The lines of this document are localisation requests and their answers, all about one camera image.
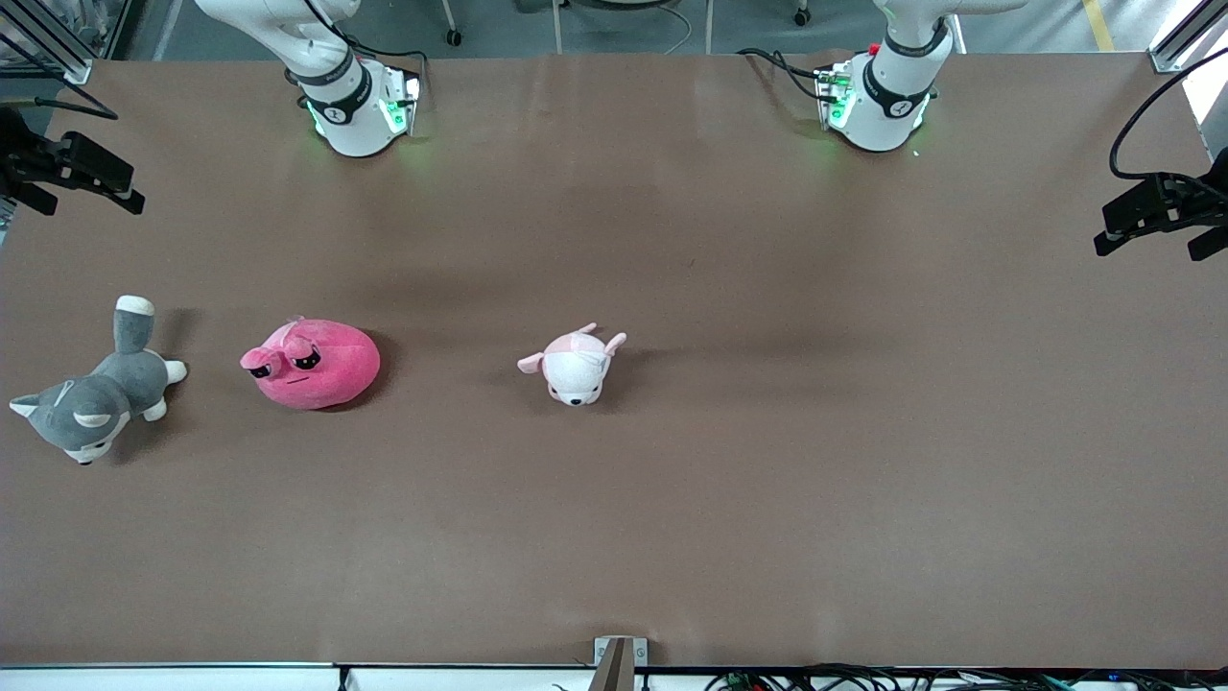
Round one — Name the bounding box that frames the black right arm base cable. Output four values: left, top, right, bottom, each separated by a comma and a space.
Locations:
297, 0, 430, 97

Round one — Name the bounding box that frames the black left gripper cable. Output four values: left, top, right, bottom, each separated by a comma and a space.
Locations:
1111, 53, 1228, 183

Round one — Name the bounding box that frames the grey husky plush toy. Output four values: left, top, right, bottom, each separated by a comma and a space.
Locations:
9, 295, 188, 466

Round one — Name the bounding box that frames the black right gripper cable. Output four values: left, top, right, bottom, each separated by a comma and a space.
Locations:
34, 82, 119, 122

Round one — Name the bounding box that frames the black cable bundle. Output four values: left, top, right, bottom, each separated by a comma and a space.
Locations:
705, 662, 1228, 691

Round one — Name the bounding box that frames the pink round plush toy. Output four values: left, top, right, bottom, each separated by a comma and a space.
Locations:
240, 317, 382, 412

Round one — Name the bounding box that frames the black arm base cable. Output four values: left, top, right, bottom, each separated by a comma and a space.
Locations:
737, 46, 836, 102
297, 0, 430, 97

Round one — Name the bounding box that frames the black left arm base cable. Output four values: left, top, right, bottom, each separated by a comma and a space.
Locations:
737, 46, 836, 102

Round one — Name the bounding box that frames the aluminium frame profile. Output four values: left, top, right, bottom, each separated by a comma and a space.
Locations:
1148, 0, 1228, 75
0, 0, 145, 85

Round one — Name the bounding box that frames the white and pink plush puppy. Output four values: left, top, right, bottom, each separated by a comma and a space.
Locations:
517, 322, 628, 407

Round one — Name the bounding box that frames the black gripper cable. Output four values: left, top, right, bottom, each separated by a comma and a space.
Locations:
34, 82, 119, 122
1111, 53, 1228, 183

